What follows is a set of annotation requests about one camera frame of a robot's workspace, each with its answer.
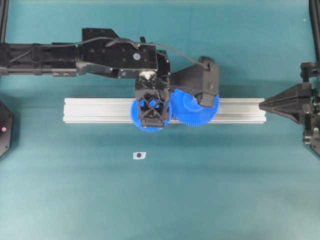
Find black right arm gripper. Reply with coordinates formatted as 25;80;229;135
257;61;320;146

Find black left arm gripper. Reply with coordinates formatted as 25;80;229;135
117;48;171;128

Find small blue plastic gear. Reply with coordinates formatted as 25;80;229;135
130;96;173;133

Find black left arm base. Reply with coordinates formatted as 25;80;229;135
0;101;14;157

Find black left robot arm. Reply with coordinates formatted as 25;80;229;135
0;28;171;128

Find large blue plastic gear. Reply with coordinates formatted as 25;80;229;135
170;89;220;127

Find white marker sticker with dot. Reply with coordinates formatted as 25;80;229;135
133;151;147;160

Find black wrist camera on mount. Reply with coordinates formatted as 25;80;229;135
171;56;219;108

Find aluminium extrusion rail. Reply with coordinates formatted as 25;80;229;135
62;97;267;124

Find black right frame post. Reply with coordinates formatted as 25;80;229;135
309;0;320;62

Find black frame post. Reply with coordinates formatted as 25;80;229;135
309;0;320;62
0;0;10;43

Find black left frame post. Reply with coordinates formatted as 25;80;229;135
0;0;10;43

